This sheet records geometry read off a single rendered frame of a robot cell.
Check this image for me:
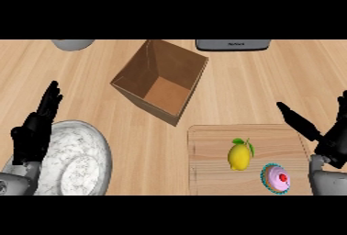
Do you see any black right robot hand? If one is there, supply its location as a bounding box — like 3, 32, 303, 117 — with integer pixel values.
275, 89, 347, 170

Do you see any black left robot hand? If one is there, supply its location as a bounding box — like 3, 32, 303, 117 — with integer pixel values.
9, 80, 65, 166

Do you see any yellow lemon with green leaves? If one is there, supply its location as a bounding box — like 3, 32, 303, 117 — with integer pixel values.
226, 137, 256, 172

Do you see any pale wooden cutting board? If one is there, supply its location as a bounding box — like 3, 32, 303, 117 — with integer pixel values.
186, 123, 315, 196

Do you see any brown cardboard box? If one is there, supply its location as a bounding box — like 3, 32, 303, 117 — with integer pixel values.
110, 39, 210, 128

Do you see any white marble bowl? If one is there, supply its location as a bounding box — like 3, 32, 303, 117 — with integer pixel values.
3, 119, 114, 196

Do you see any pink frosted cupcake with cherry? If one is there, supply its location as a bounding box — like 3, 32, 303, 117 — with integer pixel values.
259, 162, 291, 195

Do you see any pale grey rounded container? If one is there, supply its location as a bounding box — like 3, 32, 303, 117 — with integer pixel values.
51, 39, 96, 52

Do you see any dark grey flat appliance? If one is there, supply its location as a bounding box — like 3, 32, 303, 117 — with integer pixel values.
194, 39, 274, 52

